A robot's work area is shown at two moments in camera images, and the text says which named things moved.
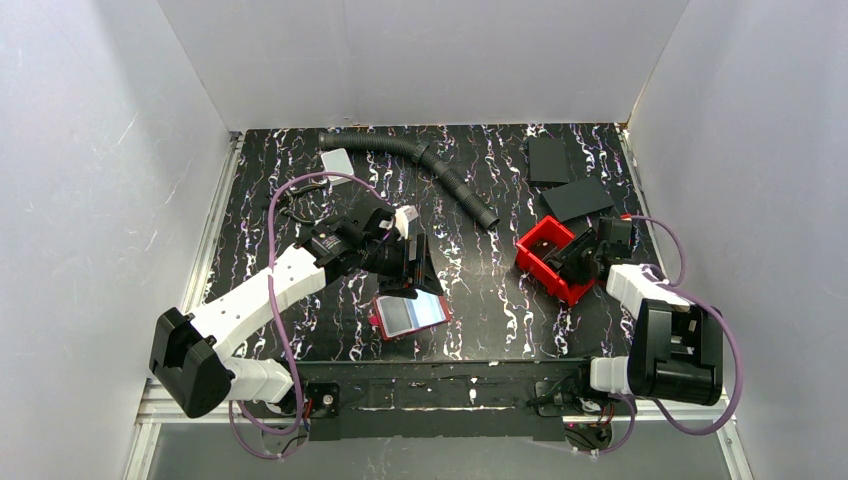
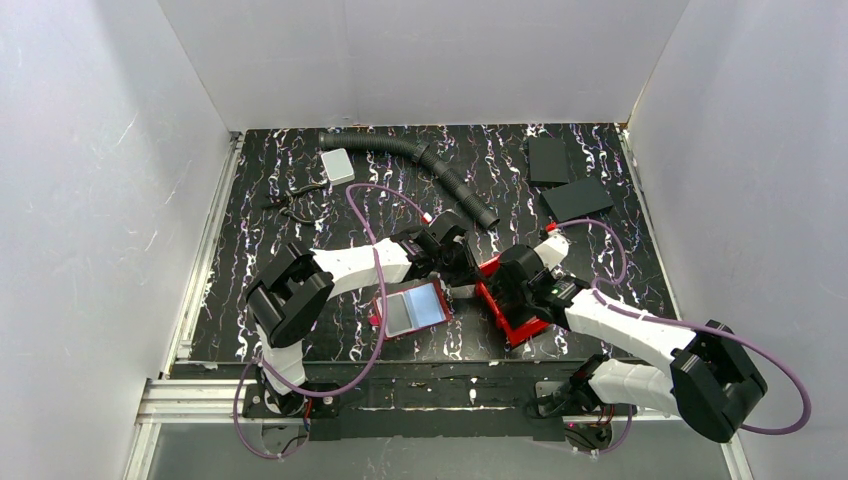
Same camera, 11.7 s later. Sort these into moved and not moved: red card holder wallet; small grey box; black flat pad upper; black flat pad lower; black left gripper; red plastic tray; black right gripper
Moved: black right gripper; black left gripper; red plastic tray
Not moved: small grey box; red card holder wallet; black flat pad upper; black flat pad lower
